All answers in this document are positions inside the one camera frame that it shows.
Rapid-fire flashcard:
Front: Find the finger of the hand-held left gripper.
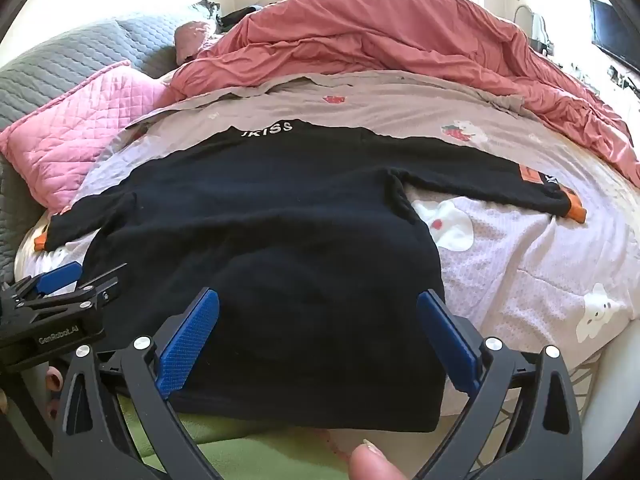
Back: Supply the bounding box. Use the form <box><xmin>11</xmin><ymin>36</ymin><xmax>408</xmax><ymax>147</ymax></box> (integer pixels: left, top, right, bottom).
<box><xmin>2</xmin><ymin>261</ymin><xmax>84</xmax><ymax>306</ymax></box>
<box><xmin>30</xmin><ymin>263</ymin><xmax>128</xmax><ymax>311</ymax></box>

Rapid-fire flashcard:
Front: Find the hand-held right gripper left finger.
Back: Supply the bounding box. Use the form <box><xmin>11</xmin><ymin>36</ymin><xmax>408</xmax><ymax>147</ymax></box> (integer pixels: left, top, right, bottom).
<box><xmin>50</xmin><ymin>287</ymin><xmax>221</xmax><ymax>480</ymax></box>

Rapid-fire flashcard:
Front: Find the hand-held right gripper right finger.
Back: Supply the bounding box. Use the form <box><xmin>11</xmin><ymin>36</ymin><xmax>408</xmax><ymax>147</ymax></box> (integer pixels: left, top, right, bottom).
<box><xmin>415</xmin><ymin>289</ymin><xmax>586</xmax><ymax>480</ymax></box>

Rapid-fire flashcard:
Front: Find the black printed t-shirt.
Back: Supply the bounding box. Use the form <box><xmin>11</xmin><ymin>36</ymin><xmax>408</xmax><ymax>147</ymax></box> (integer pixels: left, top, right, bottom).
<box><xmin>32</xmin><ymin>119</ymin><xmax>587</xmax><ymax>435</ymax></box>

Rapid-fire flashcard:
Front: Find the person's left hand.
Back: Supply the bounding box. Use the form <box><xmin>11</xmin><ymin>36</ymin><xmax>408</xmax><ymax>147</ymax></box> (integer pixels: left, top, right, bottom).
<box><xmin>44</xmin><ymin>364</ymin><xmax>66</xmax><ymax>420</ymax></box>

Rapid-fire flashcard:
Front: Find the person's right hand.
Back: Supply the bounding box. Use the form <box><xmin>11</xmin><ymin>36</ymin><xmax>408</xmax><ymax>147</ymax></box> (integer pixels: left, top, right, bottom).
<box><xmin>347</xmin><ymin>439</ymin><xmax>408</xmax><ymax>480</ymax></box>

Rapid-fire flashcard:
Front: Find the printed lilac blanket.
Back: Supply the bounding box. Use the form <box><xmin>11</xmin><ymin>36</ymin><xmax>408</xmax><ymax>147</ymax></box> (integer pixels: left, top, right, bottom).
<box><xmin>15</xmin><ymin>70</ymin><xmax>640</xmax><ymax>411</ymax></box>

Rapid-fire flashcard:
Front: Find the green cloth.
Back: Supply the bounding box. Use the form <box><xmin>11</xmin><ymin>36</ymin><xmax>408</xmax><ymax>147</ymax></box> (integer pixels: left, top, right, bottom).
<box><xmin>117</xmin><ymin>395</ymin><xmax>361</xmax><ymax>480</ymax></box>

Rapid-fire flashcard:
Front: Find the pink quilted pillow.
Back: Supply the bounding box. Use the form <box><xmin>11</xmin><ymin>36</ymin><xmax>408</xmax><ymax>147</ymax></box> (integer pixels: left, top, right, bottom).
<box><xmin>0</xmin><ymin>60</ymin><xmax>173</xmax><ymax>211</ymax></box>

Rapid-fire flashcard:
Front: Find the small dusty pink pillow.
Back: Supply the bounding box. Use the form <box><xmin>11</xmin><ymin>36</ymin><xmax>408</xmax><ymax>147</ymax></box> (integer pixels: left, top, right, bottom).
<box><xmin>174</xmin><ymin>20</ymin><xmax>218</xmax><ymax>63</ymax></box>

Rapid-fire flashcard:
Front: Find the dark cloth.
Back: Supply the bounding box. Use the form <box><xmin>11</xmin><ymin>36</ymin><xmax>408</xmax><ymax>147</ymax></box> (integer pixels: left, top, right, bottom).
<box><xmin>220</xmin><ymin>5</ymin><xmax>263</xmax><ymax>28</ymax></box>

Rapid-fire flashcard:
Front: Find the salmon red duvet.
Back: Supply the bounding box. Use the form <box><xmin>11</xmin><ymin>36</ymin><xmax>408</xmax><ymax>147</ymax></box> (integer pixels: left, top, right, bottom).
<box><xmin>160</xmin><ymin>0</ymin><xmax>640</xmax><ymax>188</ymax></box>

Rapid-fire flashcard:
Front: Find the white device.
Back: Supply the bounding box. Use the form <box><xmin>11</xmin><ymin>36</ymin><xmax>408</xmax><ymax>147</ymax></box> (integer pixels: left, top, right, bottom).
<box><xmin>515</xmin><ymin>4</ymin><xmax>556</xmax><ymax>56</ymax></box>

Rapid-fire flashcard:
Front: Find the black flat screen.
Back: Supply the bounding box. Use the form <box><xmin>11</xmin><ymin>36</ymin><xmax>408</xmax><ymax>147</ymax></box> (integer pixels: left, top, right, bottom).
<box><xmin>589</xmin><ymin>0</ymin><xmax>640</xmax><ymax>73</ymax></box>

